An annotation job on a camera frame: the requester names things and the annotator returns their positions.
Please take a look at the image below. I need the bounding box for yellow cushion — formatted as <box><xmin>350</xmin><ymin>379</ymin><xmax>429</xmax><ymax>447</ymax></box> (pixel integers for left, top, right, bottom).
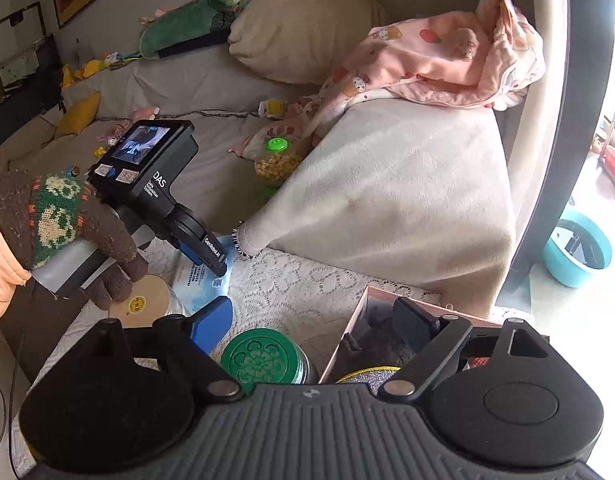
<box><xmin>54</xmin><ymin>91</ymin><xmax>102</xmax><ymax>138</ymax></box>

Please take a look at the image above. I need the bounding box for white cabinet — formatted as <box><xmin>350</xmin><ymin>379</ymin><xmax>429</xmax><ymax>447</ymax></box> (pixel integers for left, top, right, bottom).
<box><xmin>0</xmin><ymin>2</ymin><xmax>45</xmax><ymax>92</ymax></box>

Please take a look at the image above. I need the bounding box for pink printed blanket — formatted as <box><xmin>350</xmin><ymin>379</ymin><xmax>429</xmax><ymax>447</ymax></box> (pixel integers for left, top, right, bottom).
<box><xmin>227</xmin><ymin>0</ymin><xmax>547</xmax><ymax>161</ymax></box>

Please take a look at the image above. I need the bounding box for yellow plush toy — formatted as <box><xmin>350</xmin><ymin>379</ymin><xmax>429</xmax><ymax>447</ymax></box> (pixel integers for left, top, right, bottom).
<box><xmin>61</xmin><ymin>57</ymin><xmax>110</xmax><ymax>91</ymax></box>

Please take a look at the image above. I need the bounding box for teal plastic basin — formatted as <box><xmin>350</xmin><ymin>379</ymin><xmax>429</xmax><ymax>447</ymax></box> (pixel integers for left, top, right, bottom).
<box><xmin>542</xmin><ymin>209</ymin><xmax>613</xmax><ymax>289</ymax></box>

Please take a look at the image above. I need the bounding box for grey sofa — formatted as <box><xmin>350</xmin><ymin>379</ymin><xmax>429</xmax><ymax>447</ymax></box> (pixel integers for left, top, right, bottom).
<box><xmin>0</xmin><ymin>45</ymin><xmax>338</xmax><ymax>241</ymax></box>

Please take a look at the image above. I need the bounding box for beige pillow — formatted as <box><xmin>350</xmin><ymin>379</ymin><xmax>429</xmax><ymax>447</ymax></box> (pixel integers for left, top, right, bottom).
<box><xmin>227</xmin><ymin>0</ymin><xmax>383</xmax><ymax>86</ymax></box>

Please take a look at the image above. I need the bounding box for pink cardboard box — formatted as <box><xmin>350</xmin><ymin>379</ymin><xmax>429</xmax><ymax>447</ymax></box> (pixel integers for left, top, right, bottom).
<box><xmin>320</xmin><ymin>285</ymin><xmax>533</xmax><ymax>386</ymax></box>

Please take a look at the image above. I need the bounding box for dark grey plush toy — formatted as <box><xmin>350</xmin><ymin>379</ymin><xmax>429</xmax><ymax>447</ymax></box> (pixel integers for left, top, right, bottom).
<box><xmin>342</xmin><ymin>297</ymin><xmax>413</xmax><ymax>368</ymax></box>

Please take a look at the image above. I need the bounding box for green lid snack jar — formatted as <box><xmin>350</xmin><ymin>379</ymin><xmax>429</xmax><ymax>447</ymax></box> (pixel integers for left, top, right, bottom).
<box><xmin>254</xmin><ymin>136</ymin><xmax>303</xmax><ymax>196</ymax></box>

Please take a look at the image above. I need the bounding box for metal shelf rack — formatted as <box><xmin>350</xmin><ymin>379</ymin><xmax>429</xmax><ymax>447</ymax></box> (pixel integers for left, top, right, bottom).
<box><xmin>595</xmin><ymin>77</ymin><xmax>615</xmax><ymax>186</ymax></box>

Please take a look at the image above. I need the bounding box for light blue wet wipes packet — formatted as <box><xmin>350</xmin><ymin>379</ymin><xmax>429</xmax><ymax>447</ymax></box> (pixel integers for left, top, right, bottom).
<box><xmin>170</xmin><ymin>232</ymin><xmax>238</xmax><ymax>318</ymax></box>

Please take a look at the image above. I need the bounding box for person's left hand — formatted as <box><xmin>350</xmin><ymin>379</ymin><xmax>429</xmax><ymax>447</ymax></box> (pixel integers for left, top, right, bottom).
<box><xmin>0</xmin><ymin>167</ymin><xmax>150</xmax><ymax>312</ymax></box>

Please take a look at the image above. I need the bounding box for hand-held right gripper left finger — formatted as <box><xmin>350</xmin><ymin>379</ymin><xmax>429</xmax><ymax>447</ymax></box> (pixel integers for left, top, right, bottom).
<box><xmin>94</xmin><ymin>296</ymin><xmax>244</xmax><ymax>402</ymax></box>

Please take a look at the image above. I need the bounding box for beige fleece blanket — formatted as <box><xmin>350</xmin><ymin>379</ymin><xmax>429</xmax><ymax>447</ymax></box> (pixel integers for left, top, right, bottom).
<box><xmin>234</xmin><ymin>95</ymin><xmax>518</xmax><ymax>318</ymax></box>

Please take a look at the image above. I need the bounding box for green plush toy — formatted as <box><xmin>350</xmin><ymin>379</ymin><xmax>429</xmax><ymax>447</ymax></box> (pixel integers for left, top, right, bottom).
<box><xmin>137</xmin><ymin>0</ymin><xmax>265</xmax><ymax>61</ymax></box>

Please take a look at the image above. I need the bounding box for white lace tablecloth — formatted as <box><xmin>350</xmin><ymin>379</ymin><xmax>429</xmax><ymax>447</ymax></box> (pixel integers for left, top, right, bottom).
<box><xmin>10</xmin><ymin>235</ymin><xmax>533</xmax><ymax>466</ymax></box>

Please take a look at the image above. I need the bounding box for glittery sponge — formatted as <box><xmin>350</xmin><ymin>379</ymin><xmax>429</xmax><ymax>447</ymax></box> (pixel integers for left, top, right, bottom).
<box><xmin>335</xmin><ymin>366</ymin><xmax>403</xmax><ymax>387</ymax></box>

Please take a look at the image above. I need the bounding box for green lid glass jar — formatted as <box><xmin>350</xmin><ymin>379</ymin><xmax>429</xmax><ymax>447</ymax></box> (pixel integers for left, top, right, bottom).
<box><xmin>220</xmin><ymin>327</ymin><xmax>318</xmax><ymax>386</ymax></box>

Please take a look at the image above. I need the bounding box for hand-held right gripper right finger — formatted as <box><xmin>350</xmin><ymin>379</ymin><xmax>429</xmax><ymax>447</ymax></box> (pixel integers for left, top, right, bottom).
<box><xmin>377</xmin><ymin>296</ymin><xmax>551</xmax><ymax>403</ymax></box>

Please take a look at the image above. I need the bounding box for white labelled powder jar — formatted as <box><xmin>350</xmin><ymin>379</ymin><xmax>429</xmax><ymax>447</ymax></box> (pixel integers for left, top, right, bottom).
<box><xmin>107</xmin><ymin>275</ymin><xmax>184</xmax><ymax>332</ymax></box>

